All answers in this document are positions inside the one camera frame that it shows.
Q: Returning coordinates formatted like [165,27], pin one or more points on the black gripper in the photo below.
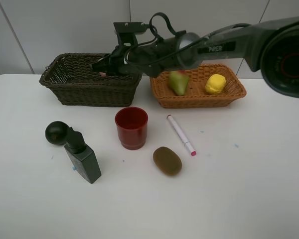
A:
[116,64]

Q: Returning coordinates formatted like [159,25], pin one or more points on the green pear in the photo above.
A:
[178,81]

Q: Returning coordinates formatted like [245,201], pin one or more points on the white pink-tipped marker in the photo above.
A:
[185,141]

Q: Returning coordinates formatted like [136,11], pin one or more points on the yellow lemon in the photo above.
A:
[215,84]

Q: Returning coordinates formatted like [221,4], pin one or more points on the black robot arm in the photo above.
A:
[271,47]

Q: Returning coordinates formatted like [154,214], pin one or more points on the dark brown wicker basket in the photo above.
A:
[71,80]

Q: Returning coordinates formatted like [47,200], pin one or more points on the red plastic cup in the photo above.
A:
[132,127]

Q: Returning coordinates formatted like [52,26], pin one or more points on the dark round fruit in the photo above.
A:
[56,132]

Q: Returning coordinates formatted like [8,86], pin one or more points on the dark pump bottle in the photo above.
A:
[82,156]

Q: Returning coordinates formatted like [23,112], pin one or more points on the orange wicker basket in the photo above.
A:
[196,95]

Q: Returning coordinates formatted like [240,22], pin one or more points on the brown kiwi fruit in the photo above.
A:
[167,161]

